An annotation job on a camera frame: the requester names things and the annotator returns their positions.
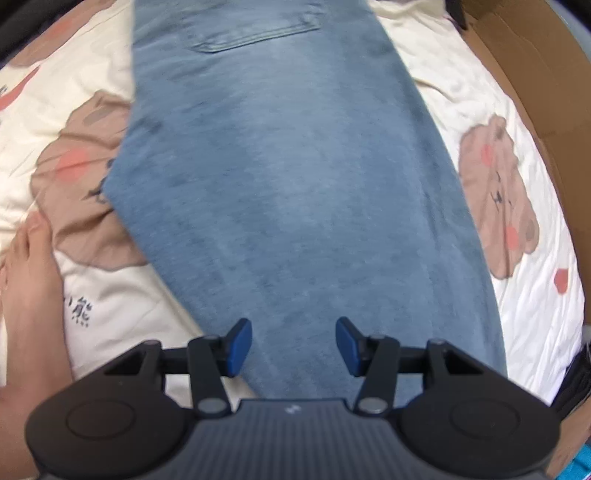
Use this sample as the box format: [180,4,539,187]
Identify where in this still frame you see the light blue jeans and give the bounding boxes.
[102,0,509,407]

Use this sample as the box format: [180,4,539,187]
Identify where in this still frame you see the cream bear print bed sheet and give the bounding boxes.
[0,0,585,407]

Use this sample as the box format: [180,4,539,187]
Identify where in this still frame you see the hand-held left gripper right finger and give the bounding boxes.
[335,316,497,415]

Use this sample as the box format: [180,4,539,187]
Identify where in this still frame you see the black clothing pile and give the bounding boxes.
[445,0,469,31]

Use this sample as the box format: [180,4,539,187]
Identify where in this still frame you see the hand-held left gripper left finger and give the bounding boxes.
[105,318,253,415]

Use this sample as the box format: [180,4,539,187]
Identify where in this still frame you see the person's bare foot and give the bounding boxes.
[0,212,77,480]

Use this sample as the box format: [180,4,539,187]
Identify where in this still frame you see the flat cardboard sheet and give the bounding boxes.
[443,0,591,324]

